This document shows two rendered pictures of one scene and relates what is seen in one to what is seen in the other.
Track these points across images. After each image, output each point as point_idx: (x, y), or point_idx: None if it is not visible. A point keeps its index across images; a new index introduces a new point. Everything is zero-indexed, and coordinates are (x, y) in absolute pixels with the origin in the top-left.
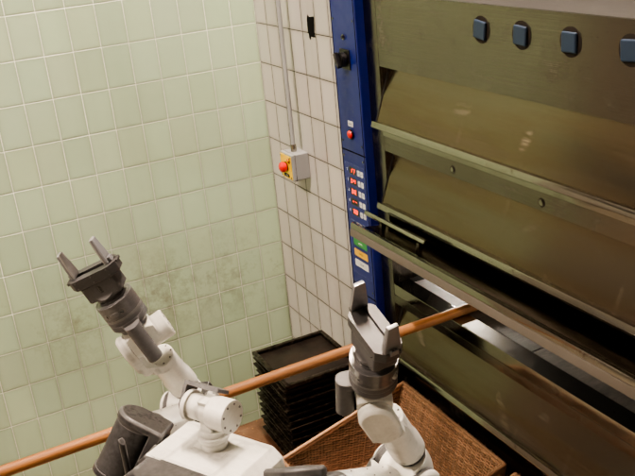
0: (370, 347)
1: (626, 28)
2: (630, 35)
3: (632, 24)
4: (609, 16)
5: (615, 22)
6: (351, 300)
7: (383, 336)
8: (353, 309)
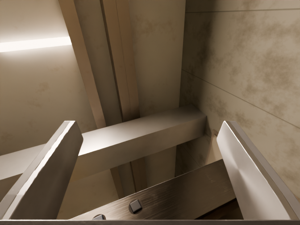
0: (256, 221)
1: (93, 214)
2: (97, 215)
3: (97, 210)
4: (82, 214)
5: (87, 214)
6: (31, 168)
7: None
8: (18, 217)
